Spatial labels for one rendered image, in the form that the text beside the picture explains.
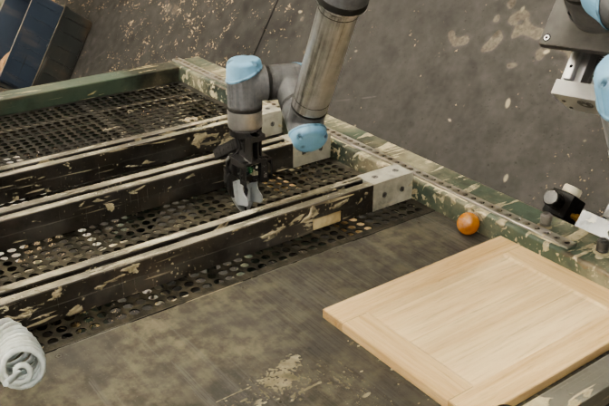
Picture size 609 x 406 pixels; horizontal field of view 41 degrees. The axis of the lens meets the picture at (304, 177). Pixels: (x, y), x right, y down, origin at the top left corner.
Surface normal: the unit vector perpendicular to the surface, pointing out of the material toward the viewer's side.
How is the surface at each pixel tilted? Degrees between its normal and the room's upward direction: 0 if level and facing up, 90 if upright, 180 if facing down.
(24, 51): 91
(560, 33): 0
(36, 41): 91
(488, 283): 55
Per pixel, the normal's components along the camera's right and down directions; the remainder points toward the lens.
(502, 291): 0.01, -0.91
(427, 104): -0.65, -0.33
